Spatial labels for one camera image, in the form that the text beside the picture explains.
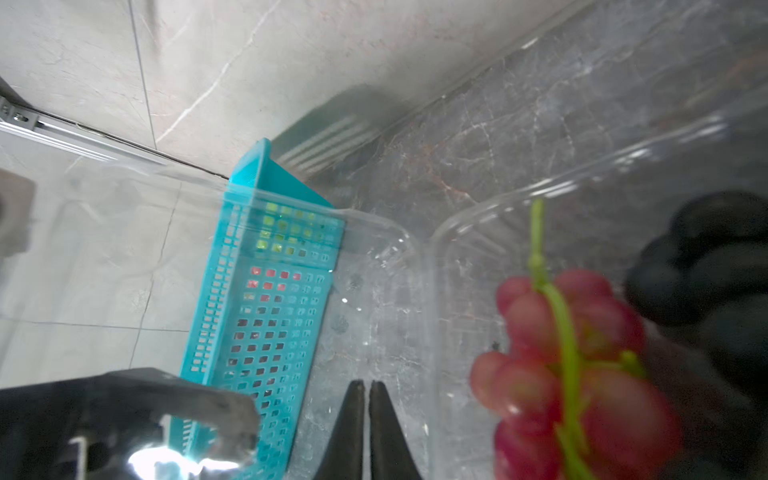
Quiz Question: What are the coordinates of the clear plastic clamshell container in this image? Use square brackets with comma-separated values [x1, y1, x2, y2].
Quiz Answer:
[1, 97, 767, 479]

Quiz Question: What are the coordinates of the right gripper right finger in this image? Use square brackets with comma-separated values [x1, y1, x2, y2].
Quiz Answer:
[369, 381, 422, 480]

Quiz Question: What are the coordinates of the teal plastic basket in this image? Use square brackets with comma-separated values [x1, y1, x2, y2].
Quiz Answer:
[180, 139, 345, 479]

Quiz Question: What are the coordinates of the dark purple grape bunch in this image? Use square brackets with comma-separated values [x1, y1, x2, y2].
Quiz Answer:
[624, 191, 767, 400]

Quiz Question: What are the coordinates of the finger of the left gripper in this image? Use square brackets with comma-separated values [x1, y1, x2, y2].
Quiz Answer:
[1, 368, 261, 479]

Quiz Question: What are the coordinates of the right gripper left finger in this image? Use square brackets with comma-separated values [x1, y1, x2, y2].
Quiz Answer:
[313, 380, 365, 480]

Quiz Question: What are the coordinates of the red grape bunch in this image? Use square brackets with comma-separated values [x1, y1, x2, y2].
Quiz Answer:
[469, 200, 683, 479]

